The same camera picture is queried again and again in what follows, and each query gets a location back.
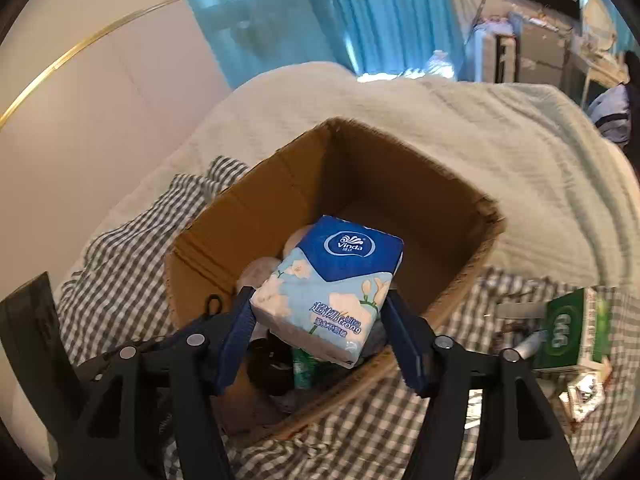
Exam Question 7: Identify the blue Vinda tissue pack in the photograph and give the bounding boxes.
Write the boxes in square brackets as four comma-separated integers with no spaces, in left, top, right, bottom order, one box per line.
[250,216,404,368]

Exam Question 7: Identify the dark red book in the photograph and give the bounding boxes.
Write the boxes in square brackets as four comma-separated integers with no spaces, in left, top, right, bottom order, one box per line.
[558,358,613,425]

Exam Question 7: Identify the grey checkered bed sheet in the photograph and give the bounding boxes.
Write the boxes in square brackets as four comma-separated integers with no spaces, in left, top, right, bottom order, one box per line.
[55,156,639,479]

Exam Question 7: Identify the small white bottle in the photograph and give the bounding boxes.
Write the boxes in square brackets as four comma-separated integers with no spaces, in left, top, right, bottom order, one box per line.
[514,330,546,360]

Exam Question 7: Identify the green white medicine box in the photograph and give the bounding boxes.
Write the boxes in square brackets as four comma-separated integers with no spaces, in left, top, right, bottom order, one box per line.
[534,287,611,373]

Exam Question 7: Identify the white tube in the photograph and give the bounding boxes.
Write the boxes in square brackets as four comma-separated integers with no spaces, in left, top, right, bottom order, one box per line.
[495,301,547,320]

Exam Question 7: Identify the pale green fluffy blanket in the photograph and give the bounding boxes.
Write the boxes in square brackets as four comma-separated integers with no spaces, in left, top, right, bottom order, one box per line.
[60,60,640,291]

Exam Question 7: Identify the brown cardboard box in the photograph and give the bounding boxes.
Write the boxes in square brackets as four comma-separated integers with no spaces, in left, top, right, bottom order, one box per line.
[164,116,507,449]

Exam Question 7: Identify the black clothes on chair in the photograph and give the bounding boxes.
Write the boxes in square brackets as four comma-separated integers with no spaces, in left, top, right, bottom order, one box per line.
[587,51,639,153]

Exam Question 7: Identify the grey mini fridge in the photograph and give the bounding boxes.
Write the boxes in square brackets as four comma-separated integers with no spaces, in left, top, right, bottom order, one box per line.
[516,22,566,88]

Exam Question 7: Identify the oval vanity mirror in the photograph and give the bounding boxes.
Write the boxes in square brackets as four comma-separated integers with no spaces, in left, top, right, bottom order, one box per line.
[582,0,617,52]

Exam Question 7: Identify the blue curtain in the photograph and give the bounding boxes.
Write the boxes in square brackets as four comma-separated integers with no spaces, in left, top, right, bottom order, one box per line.
[186,0,463,88]

